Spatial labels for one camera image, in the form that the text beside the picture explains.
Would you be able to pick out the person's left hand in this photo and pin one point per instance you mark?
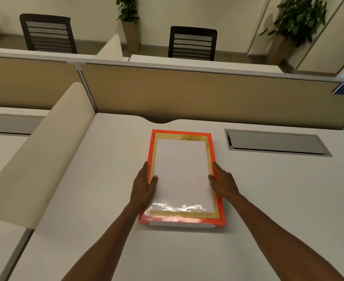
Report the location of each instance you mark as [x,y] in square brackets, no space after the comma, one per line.
[141,190]

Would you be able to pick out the person's right hand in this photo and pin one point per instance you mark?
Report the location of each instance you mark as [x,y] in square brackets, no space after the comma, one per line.
[226,185]

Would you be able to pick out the person's left thumb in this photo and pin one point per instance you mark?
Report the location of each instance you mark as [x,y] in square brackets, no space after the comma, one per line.
[153,183]

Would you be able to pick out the person's right thumb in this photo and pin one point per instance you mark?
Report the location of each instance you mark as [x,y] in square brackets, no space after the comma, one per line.
[213,182]

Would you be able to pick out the person's right forearm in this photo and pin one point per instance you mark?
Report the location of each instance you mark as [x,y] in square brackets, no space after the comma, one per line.
[280,239]

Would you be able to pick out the person's left forearm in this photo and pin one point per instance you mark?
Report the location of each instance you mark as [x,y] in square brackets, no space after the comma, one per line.
[101,245]

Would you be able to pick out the beige partition panel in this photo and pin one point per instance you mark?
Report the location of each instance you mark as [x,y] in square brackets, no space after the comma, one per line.
[213,93]
[28,81]

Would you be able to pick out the cream curved desk divider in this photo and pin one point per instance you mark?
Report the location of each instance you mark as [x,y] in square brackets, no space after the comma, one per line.
[43,155]
[112,49]

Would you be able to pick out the black mesh office chair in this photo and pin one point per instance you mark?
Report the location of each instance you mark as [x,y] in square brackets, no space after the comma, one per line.
[192,43]
[47,34]

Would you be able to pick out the small potted green plant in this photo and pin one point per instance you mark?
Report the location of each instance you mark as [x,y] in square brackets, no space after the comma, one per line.
[129,23]

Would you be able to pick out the large potted green plant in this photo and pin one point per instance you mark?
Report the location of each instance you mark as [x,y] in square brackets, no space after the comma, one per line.
[295,26]

